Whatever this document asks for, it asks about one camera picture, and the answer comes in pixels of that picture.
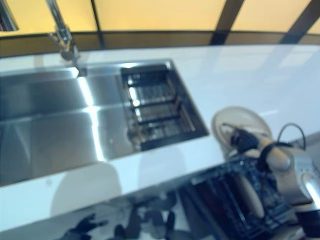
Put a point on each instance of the chrome kitchen faucet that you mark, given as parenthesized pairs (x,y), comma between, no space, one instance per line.
(61,37)

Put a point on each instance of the black dish drying rack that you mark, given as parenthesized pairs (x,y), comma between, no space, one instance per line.
(160,110)

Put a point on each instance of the stainless steel sink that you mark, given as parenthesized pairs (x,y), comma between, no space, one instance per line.
(62,120)

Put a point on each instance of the black dishwasher plate rack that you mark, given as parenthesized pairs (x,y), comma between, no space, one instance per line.
(225,200)

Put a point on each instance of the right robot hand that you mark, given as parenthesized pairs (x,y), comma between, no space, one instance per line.
(243,140)

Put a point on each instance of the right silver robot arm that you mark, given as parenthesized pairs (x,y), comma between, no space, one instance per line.
(295,170)

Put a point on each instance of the cream ceramic plate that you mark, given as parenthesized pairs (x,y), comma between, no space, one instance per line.
(252,197)
(240,117)

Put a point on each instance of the glossy white cabinet front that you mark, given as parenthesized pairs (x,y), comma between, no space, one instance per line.
(112,212)

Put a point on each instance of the dark brown window frame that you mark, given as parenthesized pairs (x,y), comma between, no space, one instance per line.
(225,22)

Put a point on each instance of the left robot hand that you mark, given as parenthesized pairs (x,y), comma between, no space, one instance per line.
(86,223)

